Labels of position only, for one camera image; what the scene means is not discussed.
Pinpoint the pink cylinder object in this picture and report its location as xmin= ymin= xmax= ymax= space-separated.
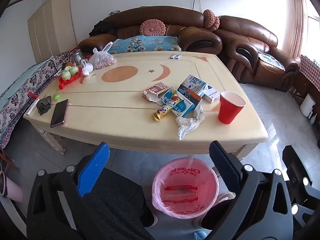
xmin=0 ymin=170 xmax=23 ymax=203

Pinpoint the red paper cup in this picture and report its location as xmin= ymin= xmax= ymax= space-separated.
xmin=217 ymin=91 xmax=246 ymax=125

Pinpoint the pink curtain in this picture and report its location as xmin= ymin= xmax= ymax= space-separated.
xmin=290 ymin=0 xmax=313 ymax=59

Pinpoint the brown leather sofa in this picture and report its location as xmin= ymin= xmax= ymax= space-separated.
xmin=76 ymin=6 xmax=223 ymax=55

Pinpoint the black cloth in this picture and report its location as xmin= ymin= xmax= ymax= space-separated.
xmin=89 ymin=20 xmax=118 ymax=37

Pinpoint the window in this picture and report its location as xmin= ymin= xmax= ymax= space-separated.
xmin=304 ymin=0 xmax=320 ymax=63

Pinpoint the floral patterned bedspread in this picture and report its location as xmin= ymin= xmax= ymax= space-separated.
xmin=0 ymin=51 xmax=72 ymax=149

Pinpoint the white medicine box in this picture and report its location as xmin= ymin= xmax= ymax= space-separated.
xmin=201 ymin=86 xmax=221 ymax=103

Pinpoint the person's left leg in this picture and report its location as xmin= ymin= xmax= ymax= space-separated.
xmin=82 ymin=167 xmax=155 ymax=240

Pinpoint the blue floral cushion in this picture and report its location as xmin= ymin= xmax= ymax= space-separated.
xmin=107 ymin=35 xmax=182 ymax=54

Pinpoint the plastic bag of peanuts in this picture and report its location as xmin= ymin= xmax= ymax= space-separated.
xmin=87 ymin=41 xmax=117 ymax=70

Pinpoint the dark crumpled cloth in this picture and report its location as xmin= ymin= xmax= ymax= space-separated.
xmin=36 ymin=97 xmax=52 ymax=115

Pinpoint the cream wardrobe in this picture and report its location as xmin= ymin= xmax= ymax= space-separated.
xmin=27 ymin=0 xmax=77 ymax=63

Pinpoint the red tray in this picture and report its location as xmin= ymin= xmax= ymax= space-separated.
xmin=58 ymin=66 xmax=84 ymax=90

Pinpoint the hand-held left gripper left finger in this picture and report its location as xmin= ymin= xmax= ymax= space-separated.
xmin=26 ymin=142 xmax=110 ymax=240

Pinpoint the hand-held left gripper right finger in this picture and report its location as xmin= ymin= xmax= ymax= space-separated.
xmin=209 ymin=141 xmax=294 ymax=240

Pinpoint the white round appliance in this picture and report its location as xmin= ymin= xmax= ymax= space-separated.
xmin=299 ymin=94 xmax=316 ymax=117

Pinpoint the black cardboard box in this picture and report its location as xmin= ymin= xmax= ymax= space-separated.
xmin=177 ymin=84 xmax=203 ymax=111

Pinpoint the white remote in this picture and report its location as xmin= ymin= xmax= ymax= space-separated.
xmin=26 ymin=99 xmax=40 ymax=116

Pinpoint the red checkered tablecloth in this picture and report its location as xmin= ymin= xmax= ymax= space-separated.
xmin=299 ymin=54 xmax=320 ymax=93

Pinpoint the brown leather armchair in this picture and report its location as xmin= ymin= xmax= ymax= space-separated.
xmin=216 ymin=15 xmax=299 ymax=92

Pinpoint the blue armchair mat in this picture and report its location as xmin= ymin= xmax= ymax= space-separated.
xmin=257 ymin=50 xmax=285 ymax=71

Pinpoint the blue white milk carton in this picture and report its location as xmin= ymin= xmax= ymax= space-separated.
xmin=180 ymin=74 xmax=208 ymax=98

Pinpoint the red playing card box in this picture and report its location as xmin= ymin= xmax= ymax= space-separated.
xmin=141 ymin=82 xmax=172 ymax=105

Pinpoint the small white plastic bag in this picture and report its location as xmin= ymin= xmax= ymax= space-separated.
xmin=81 ymin=62 xmax=94 ymax=76

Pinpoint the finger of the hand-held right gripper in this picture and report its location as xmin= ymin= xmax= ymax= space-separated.
xmin=282 ymin=145 xmax=316 ymax=195

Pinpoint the yellow snack wrapper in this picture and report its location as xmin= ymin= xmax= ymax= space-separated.
xmin=153 ymin=104 xmax=175 ymax=122

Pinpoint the pink trash bin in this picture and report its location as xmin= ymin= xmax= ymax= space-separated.
xmin=152 ymin=157 xmax=220 ymax=220

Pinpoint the smartphone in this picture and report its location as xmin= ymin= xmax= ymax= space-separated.
xmin=50 ymin=99 xmax=69 ymax=128

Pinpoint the blue fruit drink carton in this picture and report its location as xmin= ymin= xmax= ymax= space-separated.
xmin=160 ymin=89 xmax=196 ymax=118

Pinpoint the glass jar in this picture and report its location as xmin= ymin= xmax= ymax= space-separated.
xmin=69 ymin=49 xmax=87 ymax=68

